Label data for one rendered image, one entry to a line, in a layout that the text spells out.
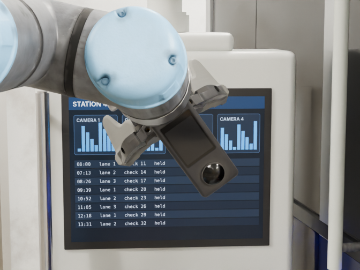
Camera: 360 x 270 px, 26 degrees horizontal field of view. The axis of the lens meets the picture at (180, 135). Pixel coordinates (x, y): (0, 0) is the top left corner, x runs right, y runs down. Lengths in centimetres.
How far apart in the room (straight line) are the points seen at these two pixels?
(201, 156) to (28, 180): 288
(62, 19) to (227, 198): 94
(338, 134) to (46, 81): 77
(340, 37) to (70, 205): 60
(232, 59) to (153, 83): 91
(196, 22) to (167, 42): 347
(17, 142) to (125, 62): 301
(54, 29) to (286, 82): 94
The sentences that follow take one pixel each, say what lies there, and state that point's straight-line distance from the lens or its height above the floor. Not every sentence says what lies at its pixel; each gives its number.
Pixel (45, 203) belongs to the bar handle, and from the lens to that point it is 145.
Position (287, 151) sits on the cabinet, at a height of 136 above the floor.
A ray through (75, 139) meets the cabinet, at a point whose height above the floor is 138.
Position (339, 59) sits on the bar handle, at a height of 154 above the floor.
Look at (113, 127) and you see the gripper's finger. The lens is 88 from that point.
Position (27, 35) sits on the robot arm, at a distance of 55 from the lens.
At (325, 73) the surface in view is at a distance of 155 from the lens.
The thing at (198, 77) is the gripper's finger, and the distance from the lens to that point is 88.
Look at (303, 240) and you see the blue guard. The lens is 171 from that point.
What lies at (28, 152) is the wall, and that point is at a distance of 362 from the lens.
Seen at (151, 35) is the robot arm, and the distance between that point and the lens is 59.
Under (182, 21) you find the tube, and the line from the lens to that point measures 153.
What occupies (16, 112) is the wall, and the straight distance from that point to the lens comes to 357.
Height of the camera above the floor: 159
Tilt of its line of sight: 8 degrees down
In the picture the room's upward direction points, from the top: straight up
